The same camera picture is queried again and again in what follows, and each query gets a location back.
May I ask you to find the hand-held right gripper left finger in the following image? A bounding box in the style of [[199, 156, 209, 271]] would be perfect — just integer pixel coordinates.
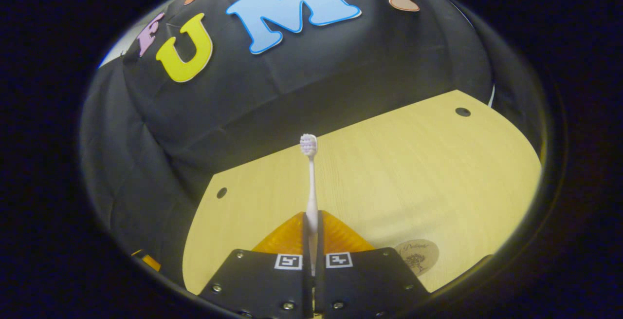
[[200, 211, 312, 319]]

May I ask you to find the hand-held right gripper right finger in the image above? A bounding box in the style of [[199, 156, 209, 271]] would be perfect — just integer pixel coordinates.
[[314, 211, 431, 319]]

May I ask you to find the pale pink toothbrush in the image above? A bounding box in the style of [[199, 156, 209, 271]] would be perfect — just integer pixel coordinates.
[[299, 133, 319, 276]]

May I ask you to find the round wooden coaster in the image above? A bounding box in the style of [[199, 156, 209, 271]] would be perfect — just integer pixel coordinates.
[[393, 239, 440, 277]]

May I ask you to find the black backdrop cloth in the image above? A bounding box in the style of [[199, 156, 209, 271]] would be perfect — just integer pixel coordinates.
[[80, 0, 543, 285]]

